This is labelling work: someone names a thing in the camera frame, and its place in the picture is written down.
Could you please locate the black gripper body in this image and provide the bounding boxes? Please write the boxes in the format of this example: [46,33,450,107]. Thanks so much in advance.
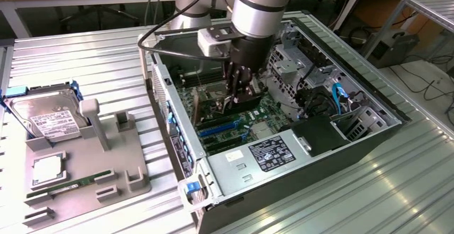
[227,34,276,72]

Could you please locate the graphics card with metal bracket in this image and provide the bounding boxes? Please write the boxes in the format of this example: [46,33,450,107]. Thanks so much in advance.
[191,83,266,125]

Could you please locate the CPU socket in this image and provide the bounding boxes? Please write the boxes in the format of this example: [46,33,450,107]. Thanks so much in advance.
[203,83,229,96]

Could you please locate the black RAM slot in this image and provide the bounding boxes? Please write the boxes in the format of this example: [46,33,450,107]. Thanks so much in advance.
[179,73,226,88]
[178,68,225,81]

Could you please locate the silver drive cage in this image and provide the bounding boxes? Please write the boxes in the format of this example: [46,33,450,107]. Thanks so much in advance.
[265,22,342,118]

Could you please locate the green motherboard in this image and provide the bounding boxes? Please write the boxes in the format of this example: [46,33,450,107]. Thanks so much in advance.
[175,65,293,156]

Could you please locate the silver chipset heatsink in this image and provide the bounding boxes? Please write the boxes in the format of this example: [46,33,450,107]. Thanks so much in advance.
[253,124,277,137]

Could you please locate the blue expansion slot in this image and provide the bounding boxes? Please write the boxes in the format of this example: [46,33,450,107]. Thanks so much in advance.
[198,121,239,138]

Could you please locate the black expansion slot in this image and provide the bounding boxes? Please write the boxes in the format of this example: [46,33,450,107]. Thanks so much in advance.
[206,139,251,154]
[202,134,246,147]

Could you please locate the black plastic shroud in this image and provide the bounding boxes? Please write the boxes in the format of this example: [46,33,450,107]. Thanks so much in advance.
[290,115,352,158]

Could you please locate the grey power supply unit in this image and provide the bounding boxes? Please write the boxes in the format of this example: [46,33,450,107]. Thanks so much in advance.
[207,131,314,200]

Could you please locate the open black PC case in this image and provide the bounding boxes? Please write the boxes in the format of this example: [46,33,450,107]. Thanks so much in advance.
[138,10,413,234]

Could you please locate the grey parts rack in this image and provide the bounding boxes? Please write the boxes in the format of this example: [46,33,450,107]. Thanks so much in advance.
[23,98,154,228]

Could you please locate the green RAM stick with label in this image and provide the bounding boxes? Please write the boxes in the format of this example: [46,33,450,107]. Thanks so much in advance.
[35,173,111,197]

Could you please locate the silver CPU chip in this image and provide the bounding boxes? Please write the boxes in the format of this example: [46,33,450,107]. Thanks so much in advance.
[31,156,69,187]

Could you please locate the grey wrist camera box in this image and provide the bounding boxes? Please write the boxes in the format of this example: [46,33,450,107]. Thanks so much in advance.
[197,25,246,59]

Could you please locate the black camera cable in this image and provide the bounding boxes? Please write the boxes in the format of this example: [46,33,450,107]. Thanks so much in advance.
[138,0,233,61]

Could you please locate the black wire bundle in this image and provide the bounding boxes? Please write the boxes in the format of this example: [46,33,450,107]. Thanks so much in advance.
[296,87,337,118]

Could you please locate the blue wire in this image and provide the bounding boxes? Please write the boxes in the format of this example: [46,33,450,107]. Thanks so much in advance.
[332,81,348,117]

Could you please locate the thin hanging grey cable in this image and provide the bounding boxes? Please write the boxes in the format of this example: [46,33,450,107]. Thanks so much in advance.
[145,0,165,27]

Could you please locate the black box with handle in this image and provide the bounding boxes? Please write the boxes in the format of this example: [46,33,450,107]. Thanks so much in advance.
[368,30,421,69]

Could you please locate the black floor cables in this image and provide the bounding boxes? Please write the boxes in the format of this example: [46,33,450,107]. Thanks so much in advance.
[404,52,454,102]

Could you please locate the hard disk with blue bracket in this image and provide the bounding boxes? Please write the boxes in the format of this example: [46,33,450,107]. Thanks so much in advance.
[0,79,90,149]

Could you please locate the metal slat frame table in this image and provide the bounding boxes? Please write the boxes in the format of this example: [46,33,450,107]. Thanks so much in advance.
[365,0,454,62]

